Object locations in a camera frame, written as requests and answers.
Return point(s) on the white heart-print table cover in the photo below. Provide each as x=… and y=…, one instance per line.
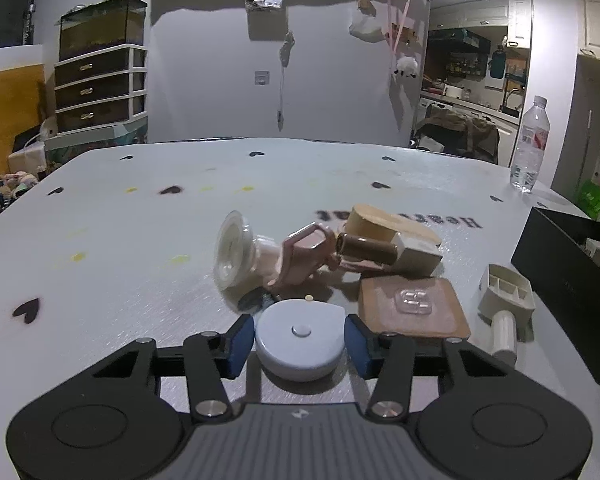
x=130, y=220

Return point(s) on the white kitchen cabinet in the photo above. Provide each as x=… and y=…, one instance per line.
x=520, y=17

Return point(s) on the brown cylindrical bottle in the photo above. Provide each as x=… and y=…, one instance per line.
x=367, y=251

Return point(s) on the green bag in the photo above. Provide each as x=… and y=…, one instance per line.
x=595, y=200

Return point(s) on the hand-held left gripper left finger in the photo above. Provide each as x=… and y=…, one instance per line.
x=240, y=345

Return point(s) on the glass fish tank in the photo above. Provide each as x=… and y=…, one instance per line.
x=100, y=30

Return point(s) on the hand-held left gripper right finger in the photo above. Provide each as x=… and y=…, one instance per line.
x=360, y=347

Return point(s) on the brown square pad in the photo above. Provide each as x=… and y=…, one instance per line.
x=380, y=310

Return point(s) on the white wall bracket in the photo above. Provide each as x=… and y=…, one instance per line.
x=267, y=2

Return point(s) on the white drawer cabinet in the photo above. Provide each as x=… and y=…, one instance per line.
x=95, y=90

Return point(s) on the chair with brown cloth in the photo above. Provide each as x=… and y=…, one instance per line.
x=460, y=132

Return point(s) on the teal hanging bottle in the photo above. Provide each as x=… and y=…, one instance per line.
x=497, y=64

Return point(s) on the black storage box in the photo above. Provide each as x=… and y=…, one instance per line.
x=560, y=280

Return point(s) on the small white box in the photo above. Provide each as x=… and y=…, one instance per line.
x=597, y=252

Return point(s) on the cream plastic scoop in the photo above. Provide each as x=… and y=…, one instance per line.
x=505, y=295

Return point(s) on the round white case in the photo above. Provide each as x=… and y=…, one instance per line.
x=300, y=355

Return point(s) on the beige wedge-shaped box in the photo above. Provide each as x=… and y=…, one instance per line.
x=420, y=260

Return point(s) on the pink hanging ribbon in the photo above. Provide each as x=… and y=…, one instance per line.
x=396, y=30

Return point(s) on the clear water bottle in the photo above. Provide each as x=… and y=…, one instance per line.
x=527, y=160

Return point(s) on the yellow wooden board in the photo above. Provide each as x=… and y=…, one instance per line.
x=5, y=120

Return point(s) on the pink breast pump clear funnel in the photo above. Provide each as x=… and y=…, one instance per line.
x=300, y=260

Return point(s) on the white plush toy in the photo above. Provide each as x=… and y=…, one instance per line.
x=406, y=66

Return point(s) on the pile of plush toys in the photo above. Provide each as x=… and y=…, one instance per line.
x=7, y=192

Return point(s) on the white hanging bag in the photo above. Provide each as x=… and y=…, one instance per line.
x=366, y=27

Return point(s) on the grey wall hook plate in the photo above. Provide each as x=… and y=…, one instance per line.
x=261, y=77

